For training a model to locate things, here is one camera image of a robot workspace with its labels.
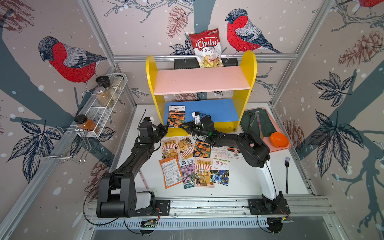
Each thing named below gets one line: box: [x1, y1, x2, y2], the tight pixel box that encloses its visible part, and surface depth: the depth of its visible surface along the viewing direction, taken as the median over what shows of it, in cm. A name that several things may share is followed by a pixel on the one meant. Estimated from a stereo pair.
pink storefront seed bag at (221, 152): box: [210, 146, 229, 159], surface depth 94 cm
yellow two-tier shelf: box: [146, 51, 258, 137], surface depth 81 cm
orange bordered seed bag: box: [159, 156, 184, 189], surface depth 87 cm
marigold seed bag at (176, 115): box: [167, 105, 186, 128], surface depth 96 cm
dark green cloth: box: [240, 108, 277, 140], surface depth 110 cm
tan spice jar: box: [95, 86, 111, 107], surface depth 74 cm
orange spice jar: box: [74, 114, 97, 131], surface depth 62 cm
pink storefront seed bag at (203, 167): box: [195, 157, 215, 188], surface depth 87 cm
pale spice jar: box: [112, 75, 124, 91], surface depth 87 cm
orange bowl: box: [270, 132, 290, 148], surface depth 97 cm
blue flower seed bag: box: [210, 158, 230, 186], surface depth 87 cm
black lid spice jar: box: [95, 75, 111, 88], surface depth 75 cm
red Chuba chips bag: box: [189, 28, 224, 68], surface depth 85 cm
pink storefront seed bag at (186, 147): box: [178, 135, 195, 160], surface depth 97 cm
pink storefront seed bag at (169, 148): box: [161, 137, 179, 161], surface depth 97 cm
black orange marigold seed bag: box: [193, 140, 211, 158], surface depth 96 cm
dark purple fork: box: [284, 157, 290, 194], surface depth 90 cm
